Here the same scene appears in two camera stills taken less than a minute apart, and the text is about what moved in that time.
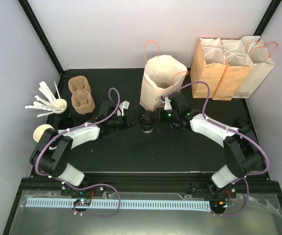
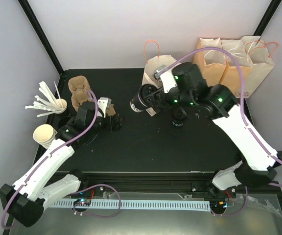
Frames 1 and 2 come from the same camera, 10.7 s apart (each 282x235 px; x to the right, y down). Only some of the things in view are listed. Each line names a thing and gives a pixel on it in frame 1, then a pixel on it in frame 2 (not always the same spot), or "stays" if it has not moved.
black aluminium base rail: [259, 184] stays
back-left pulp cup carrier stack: [82, 102] stays
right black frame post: [267, 16] stays
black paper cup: [148, 129] → [136, 105]
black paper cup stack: [66, 122] stays
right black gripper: [159, 116] → [161, 100]
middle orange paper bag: [237, 74] stays
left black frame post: [34, 20] stays
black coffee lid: [147, 118] → [148, 94]
